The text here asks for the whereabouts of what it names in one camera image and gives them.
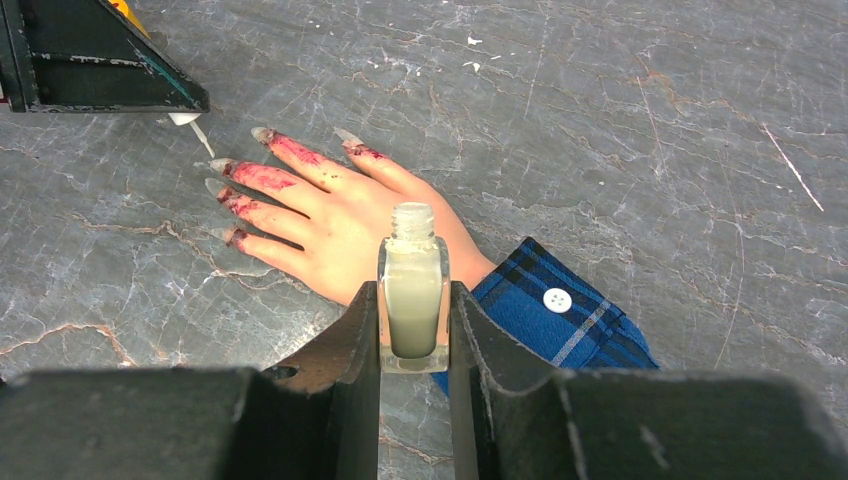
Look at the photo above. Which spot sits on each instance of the blue plaid shirt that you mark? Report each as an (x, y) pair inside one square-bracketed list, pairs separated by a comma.
[(552, 311)]

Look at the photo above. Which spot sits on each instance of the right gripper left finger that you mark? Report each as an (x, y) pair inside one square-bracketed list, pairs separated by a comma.
[(313, 415)]

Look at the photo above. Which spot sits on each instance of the nail polish bottle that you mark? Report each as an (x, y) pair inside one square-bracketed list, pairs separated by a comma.
[(413, 293)]

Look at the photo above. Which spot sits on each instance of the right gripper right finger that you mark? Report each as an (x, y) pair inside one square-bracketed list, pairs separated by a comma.
[(516, 416)]

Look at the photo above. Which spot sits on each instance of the mannequin hand with painted nails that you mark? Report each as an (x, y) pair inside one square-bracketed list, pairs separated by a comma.
[(321, 222)]

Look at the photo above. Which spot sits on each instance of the grey nail polish cap brush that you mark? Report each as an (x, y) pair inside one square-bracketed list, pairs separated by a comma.
[(190, 120)]

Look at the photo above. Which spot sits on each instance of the orange yellow round toy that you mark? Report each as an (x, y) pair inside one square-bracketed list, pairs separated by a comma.
[(122, 6)]

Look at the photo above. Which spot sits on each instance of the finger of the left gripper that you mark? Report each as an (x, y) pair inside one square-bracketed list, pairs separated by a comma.
[(87, 57)]

